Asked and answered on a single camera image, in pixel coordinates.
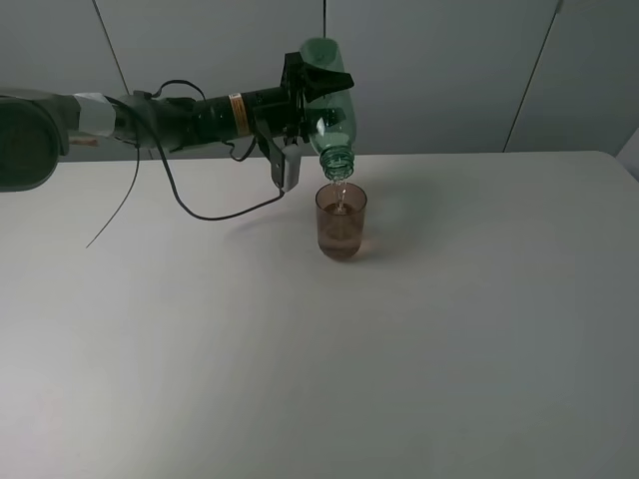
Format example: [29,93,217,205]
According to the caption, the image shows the black camera cable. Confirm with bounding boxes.
[85,79,289,249]

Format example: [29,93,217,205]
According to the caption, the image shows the pink translucent plastic cup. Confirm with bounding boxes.
[315,182,367,261]

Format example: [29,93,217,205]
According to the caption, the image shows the green transparent plastic bottle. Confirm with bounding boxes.
[300,38,356,183]

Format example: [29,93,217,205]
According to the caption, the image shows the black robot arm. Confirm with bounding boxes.
[1,53,354,192]

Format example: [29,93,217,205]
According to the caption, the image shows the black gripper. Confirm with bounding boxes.
[252,52,354,145]

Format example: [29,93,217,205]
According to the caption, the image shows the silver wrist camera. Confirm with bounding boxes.
[256,119,302,193]

